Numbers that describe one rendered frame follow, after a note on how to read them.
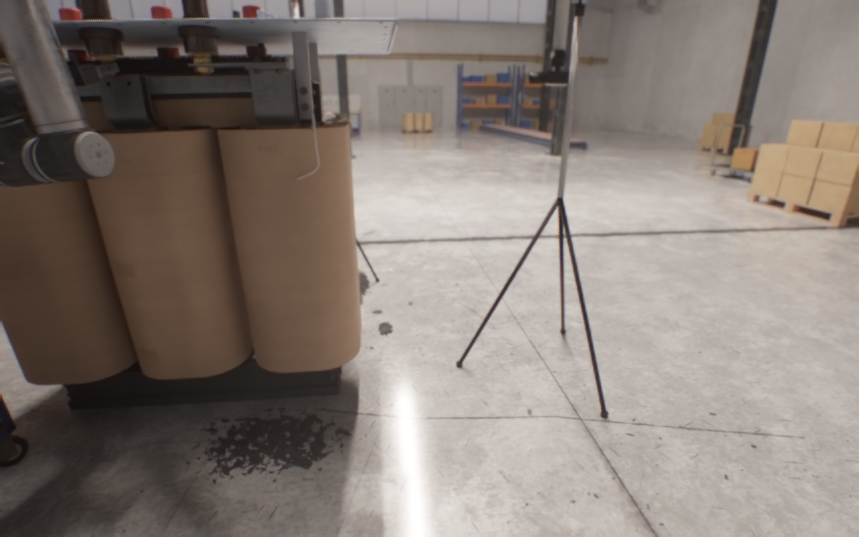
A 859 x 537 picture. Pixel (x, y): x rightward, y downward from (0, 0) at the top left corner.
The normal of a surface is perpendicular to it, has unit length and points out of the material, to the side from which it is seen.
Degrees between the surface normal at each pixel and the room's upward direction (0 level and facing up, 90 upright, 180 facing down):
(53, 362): 90
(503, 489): 0
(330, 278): 90
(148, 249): 90
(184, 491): 0
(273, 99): 90
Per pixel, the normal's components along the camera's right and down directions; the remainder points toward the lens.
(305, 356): 0.12, 0.37
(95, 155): 0.99, -0.04
